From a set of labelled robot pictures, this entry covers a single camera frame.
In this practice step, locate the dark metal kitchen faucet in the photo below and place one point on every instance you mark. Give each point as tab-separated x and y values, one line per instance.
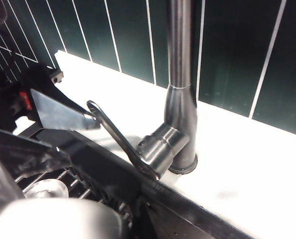
180	74

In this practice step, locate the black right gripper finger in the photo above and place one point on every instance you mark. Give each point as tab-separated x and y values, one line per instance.
1	179

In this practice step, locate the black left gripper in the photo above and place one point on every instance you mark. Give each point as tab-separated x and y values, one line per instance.
8	99

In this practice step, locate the white mug with green logo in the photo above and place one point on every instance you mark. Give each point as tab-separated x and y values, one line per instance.
50	221

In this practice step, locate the black slotted plastic sink tray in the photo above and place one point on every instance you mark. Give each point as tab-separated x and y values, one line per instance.
100	159

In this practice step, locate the black undermount kitchen sink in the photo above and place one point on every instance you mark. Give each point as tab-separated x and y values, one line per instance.
188	219

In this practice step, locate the black roll-up drying rack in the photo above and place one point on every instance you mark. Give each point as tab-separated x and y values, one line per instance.
84	193

